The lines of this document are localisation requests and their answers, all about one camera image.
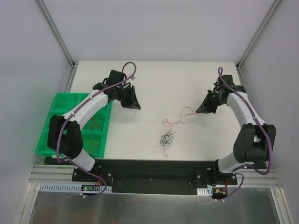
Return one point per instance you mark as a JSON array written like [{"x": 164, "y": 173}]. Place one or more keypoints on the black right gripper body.
[{"x": 212, "y": 100}]

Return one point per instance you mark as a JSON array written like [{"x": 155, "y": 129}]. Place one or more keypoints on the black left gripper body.
[{"x": 127, "y": 95}]

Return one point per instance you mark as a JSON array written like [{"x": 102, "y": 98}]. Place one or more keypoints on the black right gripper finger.
[
  {"x": 205, "y": 111},
  {"x": 207, "y": 102}
]

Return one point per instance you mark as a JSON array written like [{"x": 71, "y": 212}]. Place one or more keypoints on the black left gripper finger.
[
  {"x": 134, "y": 102},
  {"x": 135, "y": 106}
]

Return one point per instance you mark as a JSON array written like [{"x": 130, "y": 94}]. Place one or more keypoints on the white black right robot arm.
[{"x": 253, "y": 146}]

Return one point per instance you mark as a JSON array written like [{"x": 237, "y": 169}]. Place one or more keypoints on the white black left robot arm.
[{"x": 65, "y": 135}]

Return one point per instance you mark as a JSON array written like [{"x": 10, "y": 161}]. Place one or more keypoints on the green plastic compartment tray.
[{"x": 94, "y": 132}]

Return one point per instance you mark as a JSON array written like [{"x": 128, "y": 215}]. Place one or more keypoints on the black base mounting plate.
[{"x": 156, "y": 177}]

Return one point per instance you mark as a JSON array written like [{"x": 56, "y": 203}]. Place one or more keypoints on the aluminium frame post left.
[{"x": 55, "y": 32}]

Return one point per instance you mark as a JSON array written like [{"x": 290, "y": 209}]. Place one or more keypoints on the aluminium frame post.
[
  {"x": 262, "y": 26},
  {"x": 55, "y": 32}
]

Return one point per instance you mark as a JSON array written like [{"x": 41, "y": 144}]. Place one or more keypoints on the white slotted cable duct right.
[{"x": 204, "y": 191}]

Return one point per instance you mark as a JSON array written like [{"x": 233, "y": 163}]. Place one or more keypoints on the white slotted cable duct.
[
  {"x": 204, "y": 191},
  {"x": 74, "y": 188}
]

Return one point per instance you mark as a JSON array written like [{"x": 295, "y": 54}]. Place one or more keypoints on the aluminium frame post right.
[{"x": 262, "y": 26}]

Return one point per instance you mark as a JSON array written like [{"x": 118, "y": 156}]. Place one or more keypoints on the aluminium extrusion rail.
[{"x": 63, "y": 174}]

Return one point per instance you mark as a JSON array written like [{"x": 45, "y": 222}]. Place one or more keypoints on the white slotted cable duct left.
[{"x": 74, "y": 188}]

